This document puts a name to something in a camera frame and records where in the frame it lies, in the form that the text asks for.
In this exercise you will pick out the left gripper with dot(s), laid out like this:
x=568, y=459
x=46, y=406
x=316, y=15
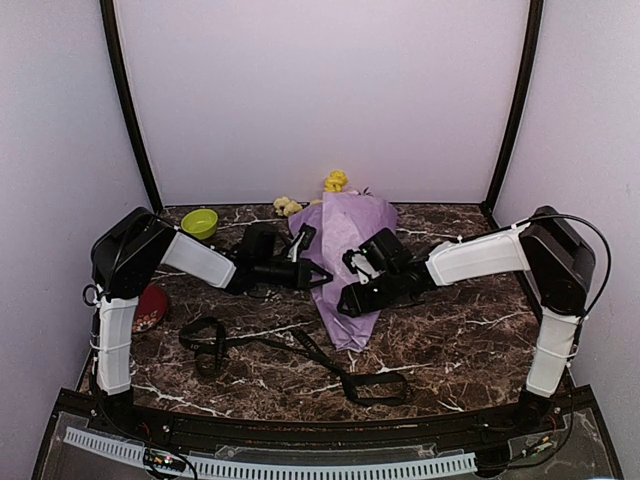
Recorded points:
x=302, y=277

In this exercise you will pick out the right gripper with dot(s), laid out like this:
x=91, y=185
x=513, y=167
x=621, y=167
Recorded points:
x=357, y=303

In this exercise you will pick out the yellow daisy bunch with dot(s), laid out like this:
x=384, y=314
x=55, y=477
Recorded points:
x=286, y=207

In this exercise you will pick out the yellow rose stem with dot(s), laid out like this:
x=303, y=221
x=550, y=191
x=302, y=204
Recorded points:
x=335, y=181

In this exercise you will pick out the black printed ribbon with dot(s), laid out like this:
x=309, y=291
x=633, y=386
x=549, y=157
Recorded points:
x=208, y=340

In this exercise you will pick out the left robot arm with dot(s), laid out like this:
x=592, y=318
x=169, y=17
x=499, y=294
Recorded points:
x=126, y=257

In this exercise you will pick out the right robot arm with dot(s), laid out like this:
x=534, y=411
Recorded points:
x=556, y=261

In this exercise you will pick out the green plastic bowl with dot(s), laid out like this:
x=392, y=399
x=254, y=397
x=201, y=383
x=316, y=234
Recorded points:
x=200, y=223

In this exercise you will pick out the red floral dish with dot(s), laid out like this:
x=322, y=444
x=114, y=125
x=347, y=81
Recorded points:
x=152, y=306

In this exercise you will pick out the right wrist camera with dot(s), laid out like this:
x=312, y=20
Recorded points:
x=385, y=252

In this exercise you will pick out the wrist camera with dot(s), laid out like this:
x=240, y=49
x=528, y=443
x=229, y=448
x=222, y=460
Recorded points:
x=385, y=252
x=258, y=243

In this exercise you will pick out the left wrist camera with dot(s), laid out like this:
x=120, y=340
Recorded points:
x=258, y=243

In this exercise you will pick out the right black frame post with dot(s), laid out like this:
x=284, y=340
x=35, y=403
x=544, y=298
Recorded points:
x=526, y=64

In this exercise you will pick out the black frame post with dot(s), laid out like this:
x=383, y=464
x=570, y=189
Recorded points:
x=526, y=64
x=123, y=89

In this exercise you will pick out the white slotted cable duct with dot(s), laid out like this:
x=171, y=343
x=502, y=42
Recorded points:
x=239, y=463

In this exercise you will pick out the black front rail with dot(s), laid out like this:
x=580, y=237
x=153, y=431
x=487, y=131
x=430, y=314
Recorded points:
x=187, y=432

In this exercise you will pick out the left black frame post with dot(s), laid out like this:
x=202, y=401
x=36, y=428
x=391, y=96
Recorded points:
x=123, y=89

